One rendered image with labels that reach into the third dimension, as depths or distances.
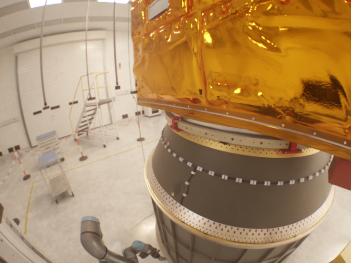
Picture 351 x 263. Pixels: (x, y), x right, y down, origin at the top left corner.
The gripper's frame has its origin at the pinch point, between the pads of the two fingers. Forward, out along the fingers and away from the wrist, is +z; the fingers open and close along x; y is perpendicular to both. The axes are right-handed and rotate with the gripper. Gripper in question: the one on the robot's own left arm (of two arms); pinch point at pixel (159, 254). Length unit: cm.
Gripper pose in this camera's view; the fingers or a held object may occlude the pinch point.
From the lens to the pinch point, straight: 136.6
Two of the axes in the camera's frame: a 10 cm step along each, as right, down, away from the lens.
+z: 4.3, 7.8, 4.6
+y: 6.4, -6.2, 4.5
